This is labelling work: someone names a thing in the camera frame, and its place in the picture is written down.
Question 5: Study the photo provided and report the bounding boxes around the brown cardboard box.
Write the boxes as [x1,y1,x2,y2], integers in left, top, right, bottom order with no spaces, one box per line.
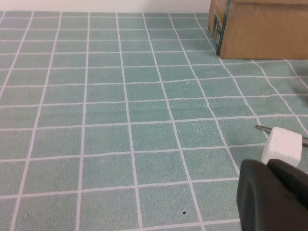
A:
[208,0,308,60]

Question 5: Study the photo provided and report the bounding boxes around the green grid table mat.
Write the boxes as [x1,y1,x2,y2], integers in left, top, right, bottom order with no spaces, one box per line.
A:
[0,11,308,231]

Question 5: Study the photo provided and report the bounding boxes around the white foam block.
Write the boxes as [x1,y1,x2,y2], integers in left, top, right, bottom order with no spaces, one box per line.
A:
[260,127,303,167]

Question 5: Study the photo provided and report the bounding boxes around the red handled scissors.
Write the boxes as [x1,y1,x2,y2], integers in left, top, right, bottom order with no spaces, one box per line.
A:
[255,125,308,148]

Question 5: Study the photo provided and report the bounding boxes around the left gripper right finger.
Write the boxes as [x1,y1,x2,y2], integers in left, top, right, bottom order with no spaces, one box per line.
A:
[268,158,308,209]

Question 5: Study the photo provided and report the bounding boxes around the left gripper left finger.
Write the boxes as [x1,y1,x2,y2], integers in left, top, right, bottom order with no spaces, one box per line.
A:
[237,159,308,231]

